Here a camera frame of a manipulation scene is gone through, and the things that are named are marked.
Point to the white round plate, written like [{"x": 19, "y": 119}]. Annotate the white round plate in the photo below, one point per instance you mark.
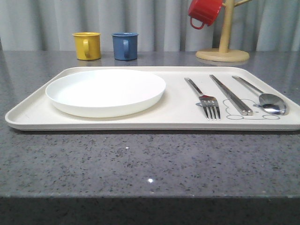
[{"x": 106, "y": 93}]

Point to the silver metal fork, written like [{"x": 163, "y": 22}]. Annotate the silver metal fork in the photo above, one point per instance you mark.
[{"x": 208, "y": 103}]

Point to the silver chopstick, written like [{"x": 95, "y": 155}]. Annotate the silver chopstick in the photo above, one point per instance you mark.
[
  {"x": 228, "y": 95},
  {"x": 234, "y": 93}
]

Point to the silver metal spoon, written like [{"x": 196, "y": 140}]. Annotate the silver metal spoon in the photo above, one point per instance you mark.
[{"x": 270, "y": 103}]

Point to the cream rabbit serving tray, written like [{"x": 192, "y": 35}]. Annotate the cream rabbit serving tray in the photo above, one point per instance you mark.
[{"x": 177, "y": 108}]

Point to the blue enamel mug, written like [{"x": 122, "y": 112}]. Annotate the blue enamel mug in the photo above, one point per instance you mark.
[{"x": 125, "y": 45}]

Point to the yellow enamel mug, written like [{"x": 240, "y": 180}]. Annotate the yellow enamel mug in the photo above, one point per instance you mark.
[{"x": 87, "y": 45}]

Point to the wooden mug tree stand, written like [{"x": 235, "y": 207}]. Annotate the wooden mug tree stand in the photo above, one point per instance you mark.
[{"x": 223, "y": 53}]

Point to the red enamel mug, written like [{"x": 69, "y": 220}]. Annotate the red enamel mug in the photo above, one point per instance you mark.
[{"x": 205, "y": 11}]

